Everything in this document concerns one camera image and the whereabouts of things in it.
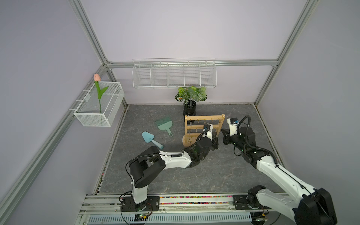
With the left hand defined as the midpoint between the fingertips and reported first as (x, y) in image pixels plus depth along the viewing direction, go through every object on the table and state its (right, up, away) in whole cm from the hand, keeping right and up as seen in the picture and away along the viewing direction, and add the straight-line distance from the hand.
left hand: (218, 134), depth 81 cm
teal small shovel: (-45, -5, +18) cm, 49 cm away
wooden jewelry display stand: (-14, +5, +5) cm, 16 cm away
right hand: (+2, +3, +1) cm, 4 cm away
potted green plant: (-16, +24, +13) cm, 32 cm away
